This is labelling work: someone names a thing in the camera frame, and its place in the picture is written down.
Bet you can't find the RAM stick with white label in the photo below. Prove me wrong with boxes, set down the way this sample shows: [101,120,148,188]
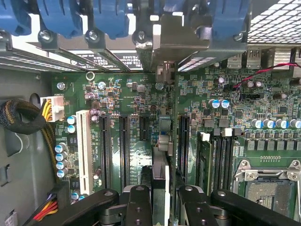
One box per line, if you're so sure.
[197,132,213,196]

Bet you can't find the black RAM slot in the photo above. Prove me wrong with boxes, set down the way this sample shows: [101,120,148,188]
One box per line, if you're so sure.
[211,128,222,192]
[220,128,235,192]

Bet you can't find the long black expansion slot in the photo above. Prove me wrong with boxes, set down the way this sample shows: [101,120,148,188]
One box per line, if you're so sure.
[98,114,112,190]
[119,114,131,189]

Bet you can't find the CPU socket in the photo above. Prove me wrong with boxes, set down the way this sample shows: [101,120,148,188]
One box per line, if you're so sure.
[233,159,301,221]

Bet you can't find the short black expansion slot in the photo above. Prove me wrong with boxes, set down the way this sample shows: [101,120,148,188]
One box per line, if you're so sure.
[138,116,150,142]

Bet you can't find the white expansion slot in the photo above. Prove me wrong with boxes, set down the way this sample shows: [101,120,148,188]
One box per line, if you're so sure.
[75,110,94,196]

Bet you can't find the green motherboard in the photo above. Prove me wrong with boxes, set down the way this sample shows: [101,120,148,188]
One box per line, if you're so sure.
[50,60,301,226]

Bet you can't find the open black PC case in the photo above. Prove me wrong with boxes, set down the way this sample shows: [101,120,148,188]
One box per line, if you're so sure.
[0,0,301,226]

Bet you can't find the white power connector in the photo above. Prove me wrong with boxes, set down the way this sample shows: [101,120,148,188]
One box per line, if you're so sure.
[39,96,65,123]

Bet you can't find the metal slot cover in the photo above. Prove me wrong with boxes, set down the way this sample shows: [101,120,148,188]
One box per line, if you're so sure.
[177,32,248,72]
[132,30,154,72]
[84,28,132,72]
[37,30,110,72]
[0,29,79,73]

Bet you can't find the metal USB port block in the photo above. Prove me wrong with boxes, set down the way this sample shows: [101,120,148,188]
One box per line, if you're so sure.
[227,49,262,69]

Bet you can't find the blue card retention clip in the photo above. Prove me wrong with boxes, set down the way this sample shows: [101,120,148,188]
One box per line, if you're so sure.
[162,0,189,15]
[37,0,83,40]
[93,0,130,40]
[0,0,32,36]
[210,0,250,42]

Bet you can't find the red and yellow power wires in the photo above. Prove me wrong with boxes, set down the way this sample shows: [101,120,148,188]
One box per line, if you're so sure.
[32,193,59,222]

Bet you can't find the red and black wire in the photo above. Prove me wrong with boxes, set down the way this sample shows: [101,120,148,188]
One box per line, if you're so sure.
[231,62,301,105]

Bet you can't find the black braided power cable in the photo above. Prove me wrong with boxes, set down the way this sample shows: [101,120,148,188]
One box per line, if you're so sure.
[0,98,58,184]

